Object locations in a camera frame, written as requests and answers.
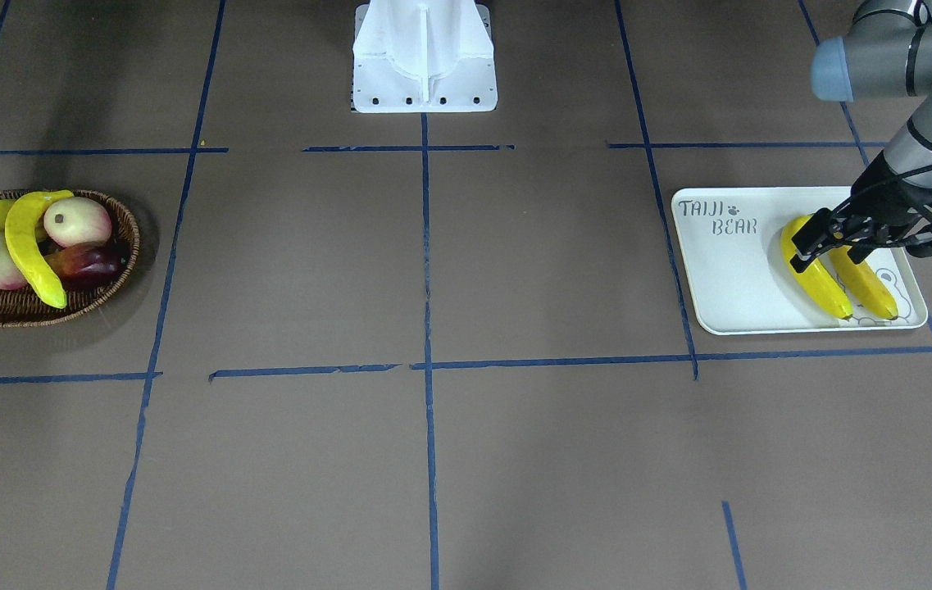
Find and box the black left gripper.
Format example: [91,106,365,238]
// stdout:
[789,154,932,274]

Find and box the yellow banana carried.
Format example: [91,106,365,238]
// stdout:
[778,216,854,320]
[829,247,899,320]

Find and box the yellow banana front basket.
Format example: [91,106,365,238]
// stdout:
[3,190,74,309]

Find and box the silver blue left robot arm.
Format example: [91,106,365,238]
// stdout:
[784,1,932,272]

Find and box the white bear tray plate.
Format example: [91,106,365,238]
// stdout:
[671,186,928,336]

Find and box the brown wicker basket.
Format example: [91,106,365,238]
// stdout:
[0,190,141,328]

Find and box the red mango fruit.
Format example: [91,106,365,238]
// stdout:
[43,240,130,291]

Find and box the white camera mast with base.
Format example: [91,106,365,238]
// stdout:
[351,1,498,113]

